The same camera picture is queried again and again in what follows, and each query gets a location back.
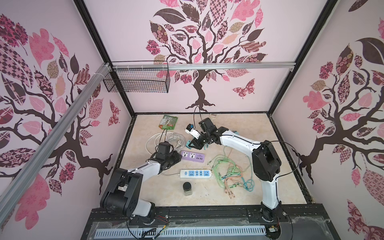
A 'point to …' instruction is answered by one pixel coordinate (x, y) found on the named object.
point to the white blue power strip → (195, 173)
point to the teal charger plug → (187, 143)
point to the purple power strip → (188, 155)
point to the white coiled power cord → (176, 141)
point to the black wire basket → (139, 80)
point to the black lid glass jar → (187, 188)
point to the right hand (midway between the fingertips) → (190, 141)
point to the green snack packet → (168, 122)
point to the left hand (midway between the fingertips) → (181, 158)
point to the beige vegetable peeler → (213, 116)
